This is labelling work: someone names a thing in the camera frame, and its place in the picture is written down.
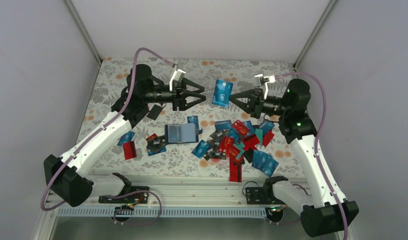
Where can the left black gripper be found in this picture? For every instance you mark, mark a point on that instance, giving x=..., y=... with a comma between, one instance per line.
x=179, y=100

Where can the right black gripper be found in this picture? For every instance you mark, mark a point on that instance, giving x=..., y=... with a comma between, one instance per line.
x=255, y=101

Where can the lone blue credit card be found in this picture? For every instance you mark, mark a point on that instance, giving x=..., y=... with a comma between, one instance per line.
x=194, y=119

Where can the blue UP card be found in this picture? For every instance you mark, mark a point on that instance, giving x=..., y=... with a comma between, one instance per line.
x=222, y=92

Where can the navy blue card holder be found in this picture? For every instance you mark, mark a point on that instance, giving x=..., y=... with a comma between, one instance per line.
x=181, y=133

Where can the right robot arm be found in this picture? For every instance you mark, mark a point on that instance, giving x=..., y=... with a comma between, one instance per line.
x=327, y=210

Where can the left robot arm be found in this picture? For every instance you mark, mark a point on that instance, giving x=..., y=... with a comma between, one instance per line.
x=67, y=175

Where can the red vip card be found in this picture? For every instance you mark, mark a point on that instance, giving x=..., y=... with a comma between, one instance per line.
x=232, y=152
x=241, y=129

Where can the teal card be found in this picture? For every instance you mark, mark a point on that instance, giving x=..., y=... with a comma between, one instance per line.
x=259, y=134

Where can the black card upper left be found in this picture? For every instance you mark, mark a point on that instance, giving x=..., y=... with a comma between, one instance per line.
x=155, y=112

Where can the red card pile right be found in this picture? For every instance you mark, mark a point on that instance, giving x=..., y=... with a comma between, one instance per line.
x=251, y=141

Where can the red card pile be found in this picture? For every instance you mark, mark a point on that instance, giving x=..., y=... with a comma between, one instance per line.
x=251, y=141
x=235, y=172

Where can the blue card pile left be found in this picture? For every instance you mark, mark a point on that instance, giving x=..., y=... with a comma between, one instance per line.
x=201, y=149

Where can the blue card pile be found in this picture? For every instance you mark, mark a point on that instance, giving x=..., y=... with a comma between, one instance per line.
x=201, y=149
x=269, y=166
x=258, y=159

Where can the black visa card left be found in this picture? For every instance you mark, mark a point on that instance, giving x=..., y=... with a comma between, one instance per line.
x=156, y=143

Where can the blue card pile centre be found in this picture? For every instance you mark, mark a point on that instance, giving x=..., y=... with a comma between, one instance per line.
x=258, y=159

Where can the blue card pile right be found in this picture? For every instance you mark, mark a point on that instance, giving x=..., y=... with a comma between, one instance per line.
x=269, y=166

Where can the black visa card pile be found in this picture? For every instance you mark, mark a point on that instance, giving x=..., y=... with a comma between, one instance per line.
x=214, y=153

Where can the blue card under black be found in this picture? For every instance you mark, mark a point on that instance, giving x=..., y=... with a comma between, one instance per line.
x=151, y=152

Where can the red card pile bottom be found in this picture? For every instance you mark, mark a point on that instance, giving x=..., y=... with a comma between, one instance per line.
x=235, y=172

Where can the red card left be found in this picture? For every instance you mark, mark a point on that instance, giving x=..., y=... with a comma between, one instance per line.
x=129, y=150

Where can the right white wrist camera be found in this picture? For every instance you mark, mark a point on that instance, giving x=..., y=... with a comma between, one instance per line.
x=265, y=81

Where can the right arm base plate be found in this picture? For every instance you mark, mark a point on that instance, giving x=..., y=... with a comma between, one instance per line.
x=258, y=196

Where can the aluminium rail frame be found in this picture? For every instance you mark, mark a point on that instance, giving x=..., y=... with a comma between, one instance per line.
x=179, y=191

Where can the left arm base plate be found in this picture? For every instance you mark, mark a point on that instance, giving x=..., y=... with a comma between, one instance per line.
x=129, y=195

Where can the blue slotted cable duct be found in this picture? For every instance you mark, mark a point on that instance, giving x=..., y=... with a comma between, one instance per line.
x=165, y=212

